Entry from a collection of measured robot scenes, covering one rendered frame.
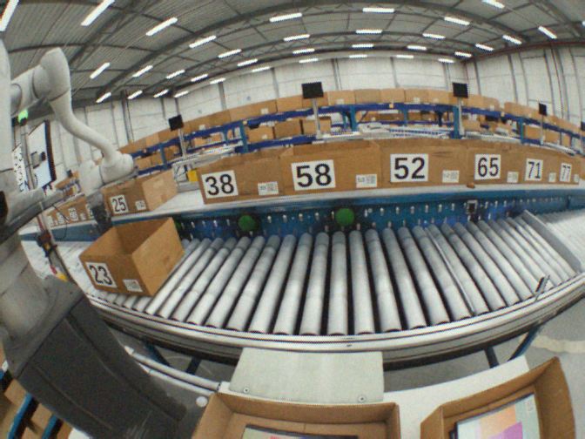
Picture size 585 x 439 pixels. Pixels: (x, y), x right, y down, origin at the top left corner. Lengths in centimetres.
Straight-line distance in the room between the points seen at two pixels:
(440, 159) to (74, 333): 111
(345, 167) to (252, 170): 36
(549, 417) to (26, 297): 81
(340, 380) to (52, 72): 113
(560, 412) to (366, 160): 100
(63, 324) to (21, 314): 7
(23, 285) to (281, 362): 48
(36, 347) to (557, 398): 75
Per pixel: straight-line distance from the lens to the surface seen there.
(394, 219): 99
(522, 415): 53
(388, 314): 60
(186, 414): 52
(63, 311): 32
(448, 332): 59
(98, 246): 118
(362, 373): 49
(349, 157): 91
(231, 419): 48
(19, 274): 34
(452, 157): 103
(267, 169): 95
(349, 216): 90
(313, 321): 59
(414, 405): 48
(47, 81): 93
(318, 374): 50
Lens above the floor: 119
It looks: 24 degrees down
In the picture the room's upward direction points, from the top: 9 degrees counter-clockwise
